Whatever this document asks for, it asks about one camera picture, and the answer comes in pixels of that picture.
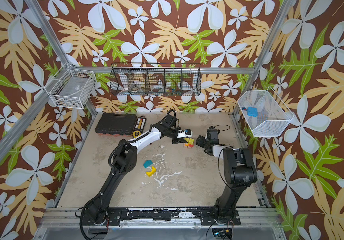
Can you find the yellow arch block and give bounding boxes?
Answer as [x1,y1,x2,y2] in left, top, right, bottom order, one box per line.
[146,167,157,177]

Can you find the teal wood block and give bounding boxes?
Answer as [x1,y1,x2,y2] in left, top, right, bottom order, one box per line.
[143,160,154,169]

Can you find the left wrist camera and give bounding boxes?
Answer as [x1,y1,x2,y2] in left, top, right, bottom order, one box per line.
[177,129,193,139]

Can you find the white wire basket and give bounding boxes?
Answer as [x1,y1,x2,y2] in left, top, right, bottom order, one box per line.
[44,64,97,109]

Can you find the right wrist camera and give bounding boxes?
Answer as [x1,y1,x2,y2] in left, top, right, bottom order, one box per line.
[206,126,220,141]

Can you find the electronics board with led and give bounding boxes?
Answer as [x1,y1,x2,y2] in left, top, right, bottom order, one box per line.
[212,228,233,240]

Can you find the black wire basket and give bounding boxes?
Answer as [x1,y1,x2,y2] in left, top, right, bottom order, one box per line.
[109,63,202,96]

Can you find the white mesh basket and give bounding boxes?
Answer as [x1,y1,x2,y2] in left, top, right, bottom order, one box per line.
[238,87,295,138]

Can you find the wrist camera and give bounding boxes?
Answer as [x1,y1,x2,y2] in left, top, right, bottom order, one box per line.
[206,126,220,141]
[177,129,193,139]

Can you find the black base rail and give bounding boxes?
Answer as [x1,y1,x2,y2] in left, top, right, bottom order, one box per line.
[79,207,241,227]

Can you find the yellow tape measure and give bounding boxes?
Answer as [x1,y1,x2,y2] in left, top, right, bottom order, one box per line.
[133,130,142,139]

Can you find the black tool case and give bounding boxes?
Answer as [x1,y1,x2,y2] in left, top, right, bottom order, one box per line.
[95,113,137,136]

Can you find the blue object in basket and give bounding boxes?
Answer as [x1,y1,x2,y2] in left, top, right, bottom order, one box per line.
[242,107,258,117]

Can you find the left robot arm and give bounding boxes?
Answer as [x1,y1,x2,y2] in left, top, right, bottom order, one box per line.
[79,110,181,225]

